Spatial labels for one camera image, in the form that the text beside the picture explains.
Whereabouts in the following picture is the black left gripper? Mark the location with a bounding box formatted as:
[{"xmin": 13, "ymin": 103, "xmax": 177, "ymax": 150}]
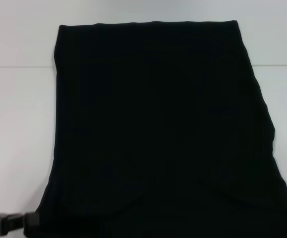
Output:
[{"xmin": 0, "ymin": 212, "xmax": 40, "ymax": 235}]

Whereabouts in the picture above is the black shirt with FREE print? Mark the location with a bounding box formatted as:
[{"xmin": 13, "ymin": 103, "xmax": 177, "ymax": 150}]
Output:
[{"xmin": 23, "ymin": 21, "xmax": 287, "ymax": 238}]

